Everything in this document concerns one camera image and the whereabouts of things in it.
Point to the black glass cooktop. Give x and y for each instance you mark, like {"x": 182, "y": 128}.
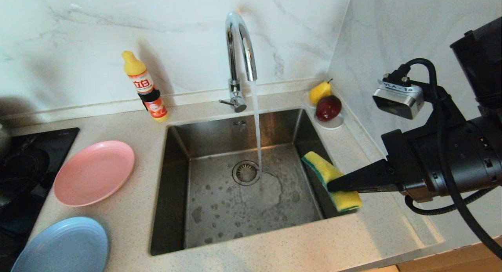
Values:
{"x": 59, "y": 146}

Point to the chrome gooseneck faucet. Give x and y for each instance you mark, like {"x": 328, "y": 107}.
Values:
{"x": 235, "y": 37}

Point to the small white dish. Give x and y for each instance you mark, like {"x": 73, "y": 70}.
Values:
{"x": 333, "y": 125}

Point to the yellow green sponge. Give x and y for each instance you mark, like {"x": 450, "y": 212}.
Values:
{"x": 321, "y": 168}

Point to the silver kettle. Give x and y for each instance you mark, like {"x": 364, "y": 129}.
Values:
{"x": 3, "y": 140}

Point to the light blue plate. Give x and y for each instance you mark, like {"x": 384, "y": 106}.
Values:
{"x": 62, "y": 248}

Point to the yellow pear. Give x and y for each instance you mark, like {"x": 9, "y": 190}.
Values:
{"x": 318, "y": 92}

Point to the metal sink drain strainer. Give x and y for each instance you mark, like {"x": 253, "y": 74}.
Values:
{"x": 245, "y": 173}

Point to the pink plate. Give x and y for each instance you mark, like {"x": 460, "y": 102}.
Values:
{"x": 94, "y": 174}

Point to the dark red apple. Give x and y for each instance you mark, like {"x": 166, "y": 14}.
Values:
{"x": 328, "y": 107}

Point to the stainless steel sink basin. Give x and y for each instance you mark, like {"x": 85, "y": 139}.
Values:
{"x": 219, "y": 225}

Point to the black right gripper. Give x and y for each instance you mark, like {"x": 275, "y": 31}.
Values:
{"x": 478, "y": 158}

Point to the light wooden cabinet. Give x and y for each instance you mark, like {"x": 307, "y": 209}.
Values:
{"x": 451, "y": 260}

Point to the yellow orange dish soap bottle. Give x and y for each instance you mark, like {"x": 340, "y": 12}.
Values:
{"x": 137, "y": 68}

